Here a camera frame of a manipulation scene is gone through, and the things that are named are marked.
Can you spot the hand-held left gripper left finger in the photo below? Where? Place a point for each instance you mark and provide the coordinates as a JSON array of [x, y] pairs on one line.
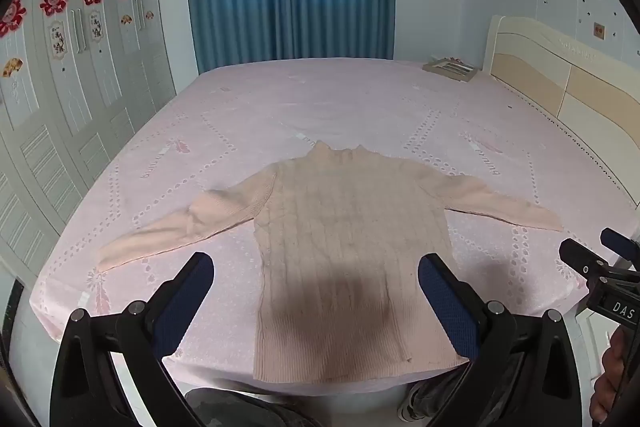
[[182, 302]]

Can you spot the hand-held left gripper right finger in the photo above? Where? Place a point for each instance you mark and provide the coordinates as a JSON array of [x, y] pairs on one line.
[[445, 307]]

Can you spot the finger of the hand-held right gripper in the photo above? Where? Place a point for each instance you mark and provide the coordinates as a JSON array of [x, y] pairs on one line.
[[582, 259], [620, 243]]

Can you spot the pink knit sweater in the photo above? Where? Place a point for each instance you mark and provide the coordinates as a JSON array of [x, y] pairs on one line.
[[340, 232]]

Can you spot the person's right hand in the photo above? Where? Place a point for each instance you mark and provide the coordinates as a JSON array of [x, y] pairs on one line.
[[607, 382]]

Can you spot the white nightstand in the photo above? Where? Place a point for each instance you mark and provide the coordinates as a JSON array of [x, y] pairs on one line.
[[592, 342]]

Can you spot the cream wooden headboard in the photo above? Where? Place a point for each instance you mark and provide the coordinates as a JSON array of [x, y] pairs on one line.
[[575, 82]]

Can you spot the white wardrobe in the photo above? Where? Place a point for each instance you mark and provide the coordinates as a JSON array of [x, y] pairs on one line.
[[75, 107]]

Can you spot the bed with pink sheet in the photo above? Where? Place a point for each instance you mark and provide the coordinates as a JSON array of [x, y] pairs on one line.
[[300, 107]]

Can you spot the small fan sticker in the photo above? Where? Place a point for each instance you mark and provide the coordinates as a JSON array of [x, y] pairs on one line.
[[12, 67]]

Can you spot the brown wall socket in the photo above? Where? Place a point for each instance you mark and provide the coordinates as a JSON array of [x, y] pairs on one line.
[[599, 31]]

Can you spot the picture frame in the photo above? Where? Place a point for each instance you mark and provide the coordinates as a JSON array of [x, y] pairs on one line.
[[450, 68]]

